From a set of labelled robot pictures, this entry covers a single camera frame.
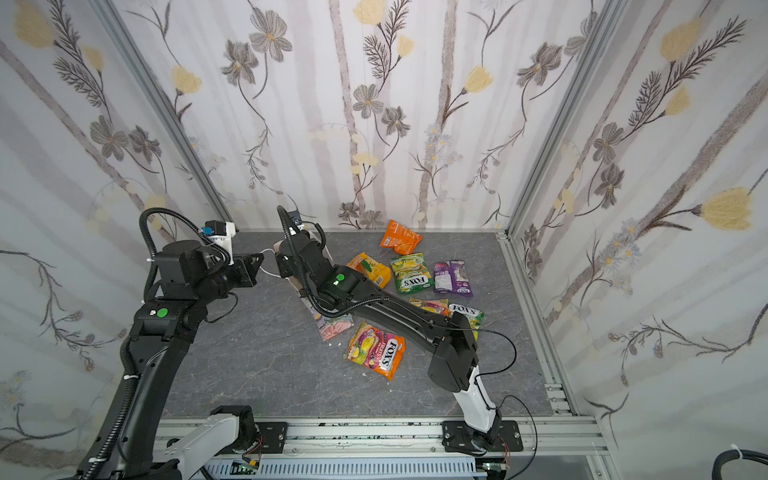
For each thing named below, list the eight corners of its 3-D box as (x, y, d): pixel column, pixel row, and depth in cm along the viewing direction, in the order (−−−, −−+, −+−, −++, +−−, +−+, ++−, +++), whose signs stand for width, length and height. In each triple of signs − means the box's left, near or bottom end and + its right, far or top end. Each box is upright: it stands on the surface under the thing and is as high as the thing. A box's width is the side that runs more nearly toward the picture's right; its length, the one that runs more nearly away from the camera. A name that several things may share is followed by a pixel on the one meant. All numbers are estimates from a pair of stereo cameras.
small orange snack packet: (376, 244, 118) (376, 237, 115) (390, 226, 125) (390, 219, 122) (408, 258, 114) (409, 251, 110) (422, 239, 120) (423, 232, 117)
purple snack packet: (436, 296, 104) (437, 290, 101) (432, 266, 112) (433, 260, 109) (469, 296, 104) (472, 290, 101) (463, 266, 113) (465, 260, 110)
